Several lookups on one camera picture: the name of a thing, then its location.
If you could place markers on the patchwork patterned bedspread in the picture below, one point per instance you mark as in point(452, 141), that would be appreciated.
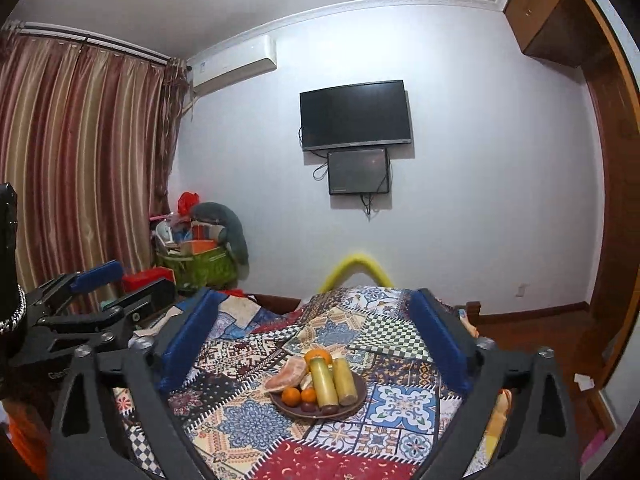
point(242, 432)

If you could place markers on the yellow sugarcane piece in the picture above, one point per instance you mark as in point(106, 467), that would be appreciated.
point(323, 383)
point(344, 383)

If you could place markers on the red plastic bag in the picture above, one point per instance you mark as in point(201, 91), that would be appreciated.
point(186, 201)

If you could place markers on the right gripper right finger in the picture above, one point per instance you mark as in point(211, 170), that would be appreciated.
point(539, 440)

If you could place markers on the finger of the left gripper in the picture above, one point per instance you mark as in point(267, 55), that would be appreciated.
point(134, 307)
point(85, 279)

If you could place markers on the yellow curved tube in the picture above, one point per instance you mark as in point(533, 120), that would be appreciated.
point(357, 263)

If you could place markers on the small wall monitor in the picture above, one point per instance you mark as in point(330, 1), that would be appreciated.
point(362, 171)

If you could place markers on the grey plush pillow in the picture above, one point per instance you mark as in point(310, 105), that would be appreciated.
point(220, 215)

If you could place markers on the wooden wardrobe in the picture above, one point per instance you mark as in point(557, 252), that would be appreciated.
point(598, 42)

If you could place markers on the striped red gold curtain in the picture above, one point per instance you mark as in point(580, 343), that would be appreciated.
point(88, 138)

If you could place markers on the white air conditioner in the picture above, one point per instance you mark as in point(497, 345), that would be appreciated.
point(215, 70)

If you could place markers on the dark red date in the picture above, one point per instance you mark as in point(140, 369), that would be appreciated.
point(308, 407)
point(330, 409)

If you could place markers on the large pomelo segment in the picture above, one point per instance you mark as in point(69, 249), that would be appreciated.
point(289, 376)

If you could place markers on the small pomelo segment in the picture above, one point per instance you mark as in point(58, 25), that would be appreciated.
point(306, 382)

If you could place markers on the green storage box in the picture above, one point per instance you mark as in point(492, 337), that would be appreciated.
point(214, 268)

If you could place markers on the orange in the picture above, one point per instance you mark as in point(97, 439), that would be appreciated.
point(308, 395)
point(291, 397)
point(318, 353)

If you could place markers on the large wall television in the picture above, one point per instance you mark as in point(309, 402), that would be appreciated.
point(374, 113)

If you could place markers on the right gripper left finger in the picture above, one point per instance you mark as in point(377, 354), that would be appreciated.
point(82, 434)

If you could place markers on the red flat box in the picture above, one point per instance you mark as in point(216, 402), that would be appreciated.
point(133, 282)

